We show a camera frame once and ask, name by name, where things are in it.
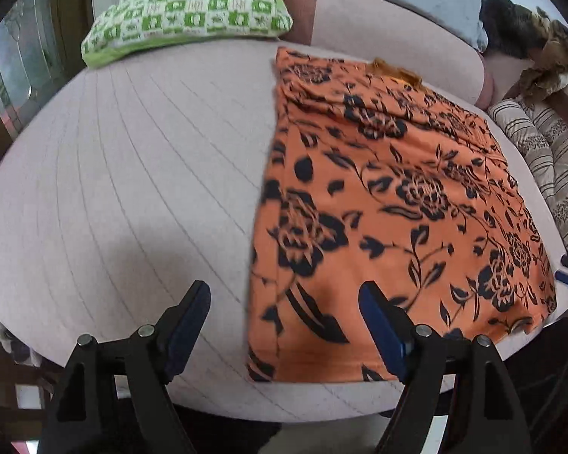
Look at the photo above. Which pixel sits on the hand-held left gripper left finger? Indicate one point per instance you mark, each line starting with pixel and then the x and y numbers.
pixel 184 335

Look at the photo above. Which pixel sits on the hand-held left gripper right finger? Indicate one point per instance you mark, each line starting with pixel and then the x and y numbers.
pixel 381 331

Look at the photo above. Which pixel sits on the orange black floral garment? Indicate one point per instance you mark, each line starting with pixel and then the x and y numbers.
pixel 383 208

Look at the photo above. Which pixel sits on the beige striped quilt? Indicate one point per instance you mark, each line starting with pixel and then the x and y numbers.
pixel 549 151

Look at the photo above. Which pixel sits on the pink quilted bed sheet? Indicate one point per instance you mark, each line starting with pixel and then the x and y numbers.
pixel 123 175

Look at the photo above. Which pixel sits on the brown patterned cloth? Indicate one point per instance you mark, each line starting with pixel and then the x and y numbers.
pixel 554 61

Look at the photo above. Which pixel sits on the black furry garment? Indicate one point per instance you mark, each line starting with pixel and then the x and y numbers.
pixel 506 28

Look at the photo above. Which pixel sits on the pink two-tone bolster pillow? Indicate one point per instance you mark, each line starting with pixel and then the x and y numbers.
pixel 383 33

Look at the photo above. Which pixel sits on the patterned glass door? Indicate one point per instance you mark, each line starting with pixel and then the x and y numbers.
pixel 19 56

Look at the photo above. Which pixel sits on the green white patterned pillow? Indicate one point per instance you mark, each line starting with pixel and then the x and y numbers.
pixel 184 9

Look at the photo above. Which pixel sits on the wooden furniture frame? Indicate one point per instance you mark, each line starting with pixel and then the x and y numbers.
pixel 9 376

